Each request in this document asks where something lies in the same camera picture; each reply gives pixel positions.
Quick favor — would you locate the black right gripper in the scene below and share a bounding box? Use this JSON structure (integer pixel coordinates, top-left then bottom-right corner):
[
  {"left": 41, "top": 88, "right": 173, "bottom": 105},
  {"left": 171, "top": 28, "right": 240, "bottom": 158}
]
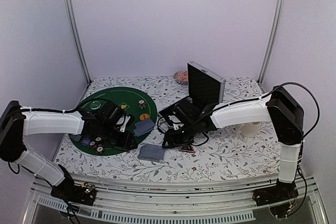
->
[{"left": 162, "top": 120, "right": 198, "bottom": 149}]

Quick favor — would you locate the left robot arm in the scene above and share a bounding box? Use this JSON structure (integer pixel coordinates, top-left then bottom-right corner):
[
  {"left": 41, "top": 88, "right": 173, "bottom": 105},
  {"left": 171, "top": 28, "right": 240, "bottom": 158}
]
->
[{"left": 1, "top": 99, "right": 138, "bottom": 200}]

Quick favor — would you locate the single playing card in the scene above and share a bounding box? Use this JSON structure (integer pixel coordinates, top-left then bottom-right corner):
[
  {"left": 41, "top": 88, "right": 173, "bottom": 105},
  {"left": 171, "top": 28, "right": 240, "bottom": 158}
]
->
[{"left": 134, "top": 118, "right": 154, "bottom": 131}]

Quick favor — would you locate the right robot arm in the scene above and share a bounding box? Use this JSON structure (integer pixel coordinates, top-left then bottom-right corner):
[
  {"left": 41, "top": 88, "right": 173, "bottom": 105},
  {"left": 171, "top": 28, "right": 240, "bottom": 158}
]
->
[{"left": 160, "top": 82, "right": 307, "bottom": 201}]

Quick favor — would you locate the aluminium poker chip case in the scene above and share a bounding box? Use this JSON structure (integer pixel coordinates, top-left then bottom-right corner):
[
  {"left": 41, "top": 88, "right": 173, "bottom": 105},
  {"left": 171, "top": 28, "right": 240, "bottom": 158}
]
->
[{"left": 159, "top": 61, "right": 226, "bottom": 132}]

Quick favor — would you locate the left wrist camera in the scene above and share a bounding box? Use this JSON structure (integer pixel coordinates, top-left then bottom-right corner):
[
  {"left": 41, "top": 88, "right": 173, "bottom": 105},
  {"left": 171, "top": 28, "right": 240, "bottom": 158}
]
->
[{"left": 118, "top": 115, "right": 132, "bottom": 132}]

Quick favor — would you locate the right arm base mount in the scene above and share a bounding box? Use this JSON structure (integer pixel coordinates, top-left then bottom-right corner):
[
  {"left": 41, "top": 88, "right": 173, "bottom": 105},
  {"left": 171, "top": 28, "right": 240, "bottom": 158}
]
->
[{"left": 253, "top": 180, "right": 299, "bottom": 218}]

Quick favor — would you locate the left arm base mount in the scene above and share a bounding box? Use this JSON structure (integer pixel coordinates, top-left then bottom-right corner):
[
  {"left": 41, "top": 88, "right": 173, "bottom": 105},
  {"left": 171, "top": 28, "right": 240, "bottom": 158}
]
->
[{"left": 50, "top": 180, "right": 97, "bottom": 206}]

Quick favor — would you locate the black red triangle token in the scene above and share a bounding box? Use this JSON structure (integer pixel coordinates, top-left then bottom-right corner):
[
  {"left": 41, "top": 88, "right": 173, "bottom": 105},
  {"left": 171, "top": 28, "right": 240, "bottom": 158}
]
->
[{"left": 180, "top": 145, "right": 195, "bottom": 153}]

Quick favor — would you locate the dealt playing card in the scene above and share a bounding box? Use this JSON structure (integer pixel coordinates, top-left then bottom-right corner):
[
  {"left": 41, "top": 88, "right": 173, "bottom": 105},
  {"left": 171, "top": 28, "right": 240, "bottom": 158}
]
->
[
  {"left": 69, "top": 134, "right": 81, "bottom": 142},
  {"left": 133, "top": 129, "right": 148, "bottom": 137}
]

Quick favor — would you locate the green round poker mat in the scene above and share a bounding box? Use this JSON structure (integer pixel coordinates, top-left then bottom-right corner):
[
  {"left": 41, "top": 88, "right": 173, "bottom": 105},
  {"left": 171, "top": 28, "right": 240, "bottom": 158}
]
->
[{"left": 72, "top": 87, "right": 157, "bottom": 156}]

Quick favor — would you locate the green and red chip stack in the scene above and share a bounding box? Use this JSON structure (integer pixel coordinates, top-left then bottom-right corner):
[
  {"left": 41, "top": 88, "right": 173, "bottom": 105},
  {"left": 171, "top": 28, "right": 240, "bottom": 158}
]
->
[{"left": 89, "top": 137, "right": 104, "bottom": 154}]

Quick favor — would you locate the orange big blind button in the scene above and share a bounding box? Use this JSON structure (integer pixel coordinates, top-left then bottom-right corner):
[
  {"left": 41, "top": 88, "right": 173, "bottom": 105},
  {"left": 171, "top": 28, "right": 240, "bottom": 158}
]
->
[{"left": 140, "top": 113, "right": 150, "bottom": 121}]

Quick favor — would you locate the white ribbed mug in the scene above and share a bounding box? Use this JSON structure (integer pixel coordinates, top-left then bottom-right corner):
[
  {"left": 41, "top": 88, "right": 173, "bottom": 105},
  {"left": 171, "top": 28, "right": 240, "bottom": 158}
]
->
[{"left": 236, "top": 122, "right": 261, "bottom": 137}]

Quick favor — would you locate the blue playing card deck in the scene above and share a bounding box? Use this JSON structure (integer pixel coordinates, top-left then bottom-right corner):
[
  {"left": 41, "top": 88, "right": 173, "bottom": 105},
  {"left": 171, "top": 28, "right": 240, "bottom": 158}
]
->
[{"left": 138, "top": 144, "right": 165, "bottom": 161}]

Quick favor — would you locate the aluminium front rail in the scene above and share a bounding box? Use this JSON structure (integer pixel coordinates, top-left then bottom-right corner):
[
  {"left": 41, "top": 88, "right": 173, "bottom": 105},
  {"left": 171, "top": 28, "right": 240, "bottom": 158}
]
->
[{"left": 25, "top": 174, "right": 329, "bottom": 224}]

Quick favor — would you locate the patterned ceramic bowl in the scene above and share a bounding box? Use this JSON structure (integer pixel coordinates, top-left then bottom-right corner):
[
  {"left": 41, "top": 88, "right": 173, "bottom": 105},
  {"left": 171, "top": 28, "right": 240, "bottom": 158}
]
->
[{"left": 174, "top": 71, "right": 188, "bottom": 86}]

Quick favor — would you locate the clear dealer button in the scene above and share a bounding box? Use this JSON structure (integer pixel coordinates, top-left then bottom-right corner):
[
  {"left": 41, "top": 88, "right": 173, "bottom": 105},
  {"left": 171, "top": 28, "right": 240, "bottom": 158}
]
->
[{"left": 90, "top": 100, "right": 101, "bottom": 110}]

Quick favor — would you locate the small green chip stack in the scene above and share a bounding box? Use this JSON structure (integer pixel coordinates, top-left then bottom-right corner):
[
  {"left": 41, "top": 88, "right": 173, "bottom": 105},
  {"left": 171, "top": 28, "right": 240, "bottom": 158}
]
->
[{"left": 138, "top": 100, "right": 147, "bottom": 109}]

